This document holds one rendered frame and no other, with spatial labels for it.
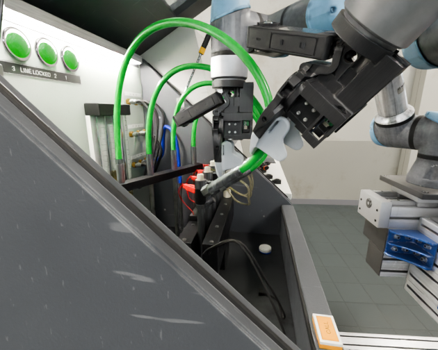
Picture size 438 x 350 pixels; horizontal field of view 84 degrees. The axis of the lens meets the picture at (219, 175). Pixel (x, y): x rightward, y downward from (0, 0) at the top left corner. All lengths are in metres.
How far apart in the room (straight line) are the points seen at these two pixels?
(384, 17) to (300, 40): 0.08
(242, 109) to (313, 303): 0.38
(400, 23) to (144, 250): 0.29
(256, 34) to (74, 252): 0.32
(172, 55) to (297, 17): 0.54
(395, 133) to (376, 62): 0.76
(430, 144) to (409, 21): 0.75
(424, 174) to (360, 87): 0.73
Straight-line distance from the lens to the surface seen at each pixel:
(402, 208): 0.97
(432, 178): 1.02
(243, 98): 0.52
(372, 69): 0.30
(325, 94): 0.31
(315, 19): 0.49
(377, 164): 3.90
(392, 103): 0.99
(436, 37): 0.40
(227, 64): 0.51
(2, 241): 0.33
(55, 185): 0.26
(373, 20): 0.28
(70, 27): 0.64
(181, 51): 0.95
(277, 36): 0.34
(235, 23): 0.52
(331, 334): 0.45
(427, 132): 1.01
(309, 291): 0.52
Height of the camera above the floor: 1.27
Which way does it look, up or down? 15 degrees down
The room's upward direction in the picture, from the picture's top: straight up
